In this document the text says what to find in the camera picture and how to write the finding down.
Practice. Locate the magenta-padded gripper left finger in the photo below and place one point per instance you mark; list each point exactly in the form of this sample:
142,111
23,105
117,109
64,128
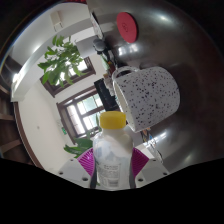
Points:
72,172

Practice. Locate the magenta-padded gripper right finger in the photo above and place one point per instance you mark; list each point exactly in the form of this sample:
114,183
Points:
152,171

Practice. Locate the clear yellow-capped drink bottle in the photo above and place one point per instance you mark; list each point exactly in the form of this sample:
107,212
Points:
112,153

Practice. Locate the green exit sign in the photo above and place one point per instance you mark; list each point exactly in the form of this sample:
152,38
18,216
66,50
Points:
63,130

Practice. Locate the brown framed glass door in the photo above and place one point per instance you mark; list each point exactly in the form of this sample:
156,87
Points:
85,111

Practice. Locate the white speckled mug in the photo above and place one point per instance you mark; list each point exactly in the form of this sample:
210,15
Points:
150,96

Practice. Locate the brown framed window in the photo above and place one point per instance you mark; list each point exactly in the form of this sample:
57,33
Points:
85,71

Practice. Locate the dark round pot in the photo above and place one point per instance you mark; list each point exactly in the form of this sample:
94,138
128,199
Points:
99,45

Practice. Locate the flat round red coaster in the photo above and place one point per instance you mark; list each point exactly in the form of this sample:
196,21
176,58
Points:
127,27

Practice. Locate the printed magazine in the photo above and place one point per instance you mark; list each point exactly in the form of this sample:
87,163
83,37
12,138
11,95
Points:
96,25

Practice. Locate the white wall radiator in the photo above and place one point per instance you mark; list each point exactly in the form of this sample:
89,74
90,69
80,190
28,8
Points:
56,20

